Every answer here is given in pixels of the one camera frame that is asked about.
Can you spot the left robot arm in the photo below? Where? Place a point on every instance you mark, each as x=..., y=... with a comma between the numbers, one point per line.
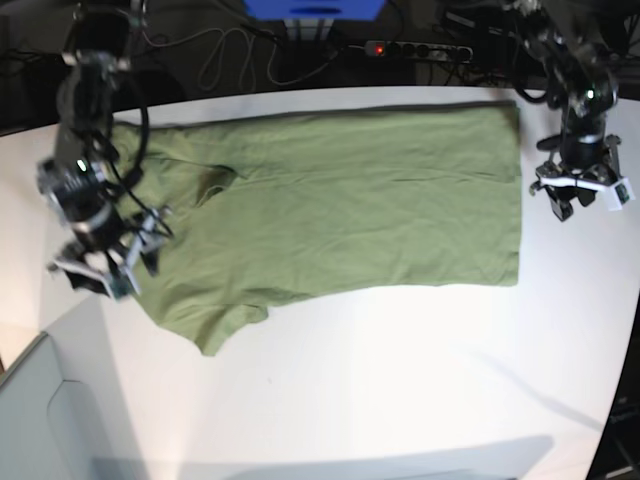
x=577, y=83

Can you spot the grey panel at corner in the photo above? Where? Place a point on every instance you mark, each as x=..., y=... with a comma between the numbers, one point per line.
x=40, y=434

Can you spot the black power strip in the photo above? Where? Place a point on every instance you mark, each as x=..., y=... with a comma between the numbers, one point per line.
x=430, y=52

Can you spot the green T-shirt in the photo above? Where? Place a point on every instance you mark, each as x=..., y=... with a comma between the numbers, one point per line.
x=459, y=226

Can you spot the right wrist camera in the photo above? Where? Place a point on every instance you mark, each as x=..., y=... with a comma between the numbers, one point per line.
x=120, y=287

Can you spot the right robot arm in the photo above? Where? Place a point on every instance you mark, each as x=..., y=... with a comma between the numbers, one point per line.
x=85, y=115

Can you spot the blue box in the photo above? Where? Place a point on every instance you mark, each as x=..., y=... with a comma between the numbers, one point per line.
x=361, y=10

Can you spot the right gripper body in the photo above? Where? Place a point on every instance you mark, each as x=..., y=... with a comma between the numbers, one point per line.
x=104, y=243

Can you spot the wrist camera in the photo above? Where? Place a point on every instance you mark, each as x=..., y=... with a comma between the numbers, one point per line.
x=619, y=194
x=120, y=287

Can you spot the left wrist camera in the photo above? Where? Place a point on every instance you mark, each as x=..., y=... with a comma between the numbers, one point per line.
x=619, y=194

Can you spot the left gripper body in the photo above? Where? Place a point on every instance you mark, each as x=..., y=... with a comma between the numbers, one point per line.
x=589, y=162

